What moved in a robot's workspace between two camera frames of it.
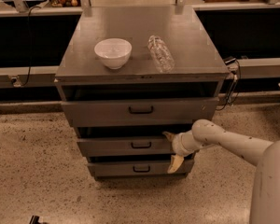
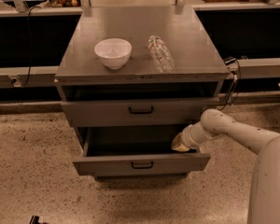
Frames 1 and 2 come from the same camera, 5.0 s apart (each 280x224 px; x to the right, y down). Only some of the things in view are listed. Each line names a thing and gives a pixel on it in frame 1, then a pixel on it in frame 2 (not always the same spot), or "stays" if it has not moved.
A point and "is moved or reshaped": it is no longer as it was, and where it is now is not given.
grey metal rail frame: (47, 76) stays
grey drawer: (128, 146) is moved or reshaped
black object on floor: (35, 220) stays
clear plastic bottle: (162, 57) stays
